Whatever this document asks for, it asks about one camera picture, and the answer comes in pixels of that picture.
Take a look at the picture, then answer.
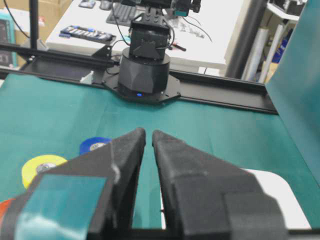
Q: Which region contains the green table cloth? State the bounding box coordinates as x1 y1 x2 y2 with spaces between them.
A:
0 74 320 229

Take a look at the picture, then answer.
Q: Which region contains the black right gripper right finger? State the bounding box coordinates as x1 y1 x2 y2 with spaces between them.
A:
152 130 288 240

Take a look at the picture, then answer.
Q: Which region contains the blue tape roll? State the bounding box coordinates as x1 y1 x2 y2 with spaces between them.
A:
79 136 112 155

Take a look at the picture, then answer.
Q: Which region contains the black keyboard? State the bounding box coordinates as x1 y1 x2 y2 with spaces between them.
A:
106 3 140 27

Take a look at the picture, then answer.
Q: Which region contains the white plastic case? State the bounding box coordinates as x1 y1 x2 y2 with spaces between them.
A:
159 168 312 230

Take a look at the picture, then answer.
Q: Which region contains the green backdrop panel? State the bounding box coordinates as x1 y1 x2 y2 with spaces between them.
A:
264 0 320 208

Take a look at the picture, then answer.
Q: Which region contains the white background table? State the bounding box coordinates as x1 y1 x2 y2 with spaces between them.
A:
45 0 245 72

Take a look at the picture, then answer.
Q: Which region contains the yellow tape roll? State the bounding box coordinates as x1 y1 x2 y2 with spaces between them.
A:
21 154 67 189

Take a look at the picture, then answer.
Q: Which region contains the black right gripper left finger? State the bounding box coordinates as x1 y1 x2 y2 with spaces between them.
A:
0 127 146 240

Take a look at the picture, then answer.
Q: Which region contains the red tape roll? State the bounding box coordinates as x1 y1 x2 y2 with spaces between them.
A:
0 198 15 220

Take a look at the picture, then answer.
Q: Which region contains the black aluminium frame rail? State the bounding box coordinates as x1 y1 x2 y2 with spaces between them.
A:
0 43 278 115

